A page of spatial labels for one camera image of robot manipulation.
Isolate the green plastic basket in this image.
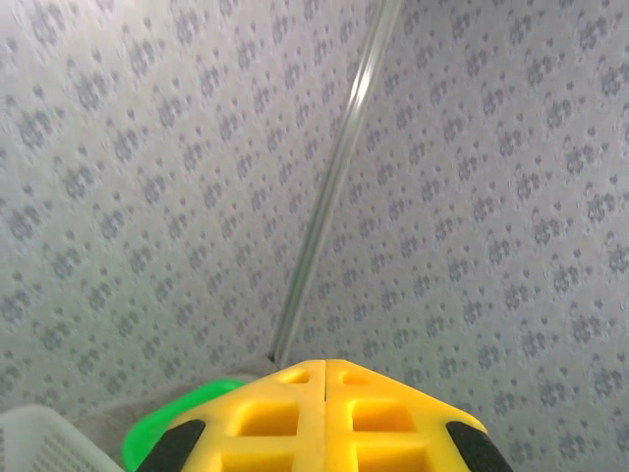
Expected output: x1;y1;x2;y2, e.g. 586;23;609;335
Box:
121;376;247;472

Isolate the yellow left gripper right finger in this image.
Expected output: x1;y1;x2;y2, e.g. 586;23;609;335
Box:
323;358;515;472

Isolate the white plastic basket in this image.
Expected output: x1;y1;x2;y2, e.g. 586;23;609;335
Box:
0;403;127;472

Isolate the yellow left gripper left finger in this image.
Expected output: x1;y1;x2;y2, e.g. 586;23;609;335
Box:
140;359;328;472

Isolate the aluminium corner post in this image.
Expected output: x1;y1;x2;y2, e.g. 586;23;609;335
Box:
267;0;404;370

